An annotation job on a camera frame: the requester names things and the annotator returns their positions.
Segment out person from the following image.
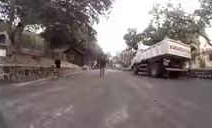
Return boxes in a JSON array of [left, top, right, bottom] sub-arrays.
[[97, 54, 108, 78], [54, 58, 62, 70]]

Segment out grey asphalt road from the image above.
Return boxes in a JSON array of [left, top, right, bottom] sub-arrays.
[[0, 68, 212, 128]]

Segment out small dark building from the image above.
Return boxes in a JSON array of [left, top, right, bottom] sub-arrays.
[[62, 46, 86, 67]]

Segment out white tipper truck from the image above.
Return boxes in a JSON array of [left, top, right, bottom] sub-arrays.
[[130, 37, 192, 80]]

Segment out row of big trees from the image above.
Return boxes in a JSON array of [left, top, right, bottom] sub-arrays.
[[0, 0, 115, 66]]

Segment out group of green trees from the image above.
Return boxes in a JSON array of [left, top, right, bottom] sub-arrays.
[[123, 0, 212, 52]]

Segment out pale building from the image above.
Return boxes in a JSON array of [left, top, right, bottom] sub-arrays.
[[190, 34, 212, 70]]

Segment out arched stone shrine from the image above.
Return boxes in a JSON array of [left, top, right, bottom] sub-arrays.
[[0, 30, 13, 48]]

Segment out painted stone wall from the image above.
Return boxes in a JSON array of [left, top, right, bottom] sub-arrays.
[[0, 63, 84, 84]]

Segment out dark low wall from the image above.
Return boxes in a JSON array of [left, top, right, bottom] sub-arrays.
[[188, 68, 212, 81]]

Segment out white sign on post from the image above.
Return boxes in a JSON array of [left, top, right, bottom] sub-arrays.
[[0, 48, 7, 65]]

